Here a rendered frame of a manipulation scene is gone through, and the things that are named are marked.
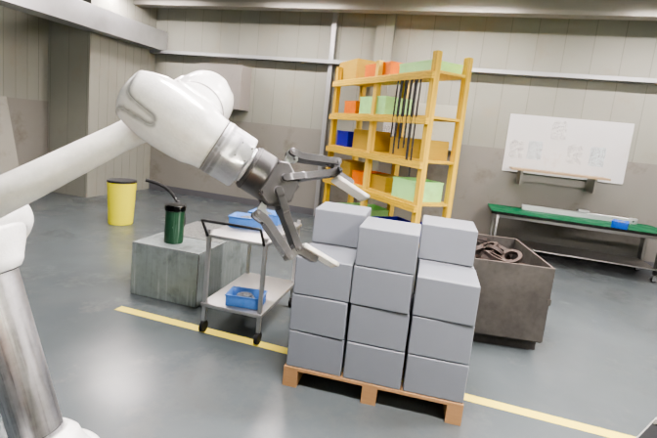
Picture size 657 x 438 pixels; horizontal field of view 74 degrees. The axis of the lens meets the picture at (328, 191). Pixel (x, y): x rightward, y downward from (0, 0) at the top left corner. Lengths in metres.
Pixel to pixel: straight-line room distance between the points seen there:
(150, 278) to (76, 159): 3.33
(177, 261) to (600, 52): 6.69
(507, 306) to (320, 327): 1.68
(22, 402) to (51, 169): 0.54
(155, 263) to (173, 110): 3.45
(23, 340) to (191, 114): 0.67
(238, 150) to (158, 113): 0.12
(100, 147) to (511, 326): 3.47
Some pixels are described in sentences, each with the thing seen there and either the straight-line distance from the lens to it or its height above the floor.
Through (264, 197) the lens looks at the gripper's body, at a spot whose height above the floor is 1.49.
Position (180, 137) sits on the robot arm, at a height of 1.58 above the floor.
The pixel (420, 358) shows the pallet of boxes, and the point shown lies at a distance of 2.75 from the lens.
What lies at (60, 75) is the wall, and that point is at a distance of 9.05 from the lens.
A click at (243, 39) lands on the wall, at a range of 8.84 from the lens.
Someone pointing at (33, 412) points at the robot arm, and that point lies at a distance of 1.20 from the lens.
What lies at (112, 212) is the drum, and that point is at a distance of 6.69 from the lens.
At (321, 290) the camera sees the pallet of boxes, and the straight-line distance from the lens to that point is 2.67.
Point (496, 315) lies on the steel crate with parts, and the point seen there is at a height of 0.29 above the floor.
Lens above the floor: 1.61
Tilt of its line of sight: 8 degrees down
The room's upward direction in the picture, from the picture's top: 6 degrees clockwise
